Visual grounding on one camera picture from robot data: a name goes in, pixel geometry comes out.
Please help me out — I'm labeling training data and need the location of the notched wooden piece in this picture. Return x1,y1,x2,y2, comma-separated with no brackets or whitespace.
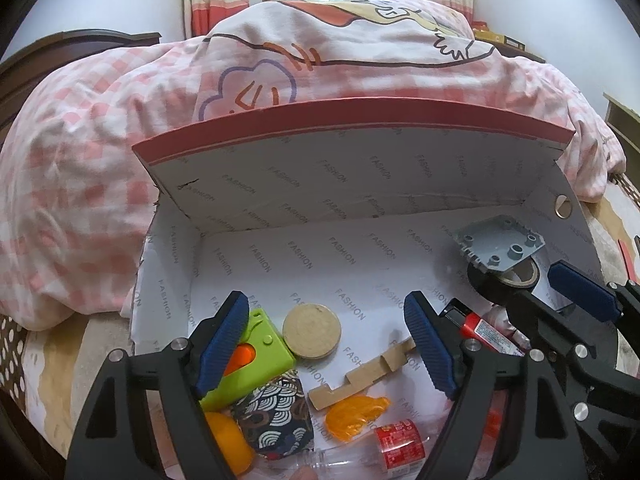
308,337,416,411

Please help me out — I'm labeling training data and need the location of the orange ball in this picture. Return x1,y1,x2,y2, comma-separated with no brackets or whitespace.
205,412,255,474

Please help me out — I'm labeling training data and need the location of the orange translucent flame toy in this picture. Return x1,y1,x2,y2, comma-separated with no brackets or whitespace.
324,394,392,442

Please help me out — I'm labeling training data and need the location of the wooden side table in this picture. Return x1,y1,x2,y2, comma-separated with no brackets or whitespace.
472,22,546,63

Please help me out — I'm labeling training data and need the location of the dark wooden headboard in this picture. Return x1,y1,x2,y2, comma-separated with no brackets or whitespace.
1,29,162,140

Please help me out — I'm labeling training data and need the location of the olive wooden shelf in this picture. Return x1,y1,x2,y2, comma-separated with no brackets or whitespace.
603,93,640,154

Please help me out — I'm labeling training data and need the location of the clear plastic bottle red label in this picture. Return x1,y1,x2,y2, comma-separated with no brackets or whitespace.
266,419,440,479

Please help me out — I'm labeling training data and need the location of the pink flat strip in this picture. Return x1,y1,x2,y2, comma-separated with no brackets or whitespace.
617,240,638,283

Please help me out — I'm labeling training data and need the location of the dark patterned fabric pouch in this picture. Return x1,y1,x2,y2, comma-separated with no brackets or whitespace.
230,370,314,460

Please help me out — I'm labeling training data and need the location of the pink checked duvet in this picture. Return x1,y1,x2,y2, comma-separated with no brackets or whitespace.
1,0,626,330

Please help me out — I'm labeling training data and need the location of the beige fluffy blanket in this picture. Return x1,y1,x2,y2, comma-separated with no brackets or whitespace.
58,312,132,457

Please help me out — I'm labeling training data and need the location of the grey plastic plate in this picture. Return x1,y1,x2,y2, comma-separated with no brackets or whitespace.
452,214,546,273

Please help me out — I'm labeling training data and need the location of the red shoe box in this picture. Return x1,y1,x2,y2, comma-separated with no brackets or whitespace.
131,99,601,387

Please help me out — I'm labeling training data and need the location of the patterned bed sheet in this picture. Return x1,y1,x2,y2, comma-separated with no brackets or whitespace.
1,176,639,477

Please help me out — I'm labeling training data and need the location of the green orange plastic toy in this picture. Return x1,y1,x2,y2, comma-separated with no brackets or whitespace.
200,309,296,412

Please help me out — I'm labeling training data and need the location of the black tape roll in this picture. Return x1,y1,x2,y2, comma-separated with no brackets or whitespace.
466,258,540,306

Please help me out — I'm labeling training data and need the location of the round wooden disc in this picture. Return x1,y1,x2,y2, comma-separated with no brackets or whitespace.
281,304,342,360

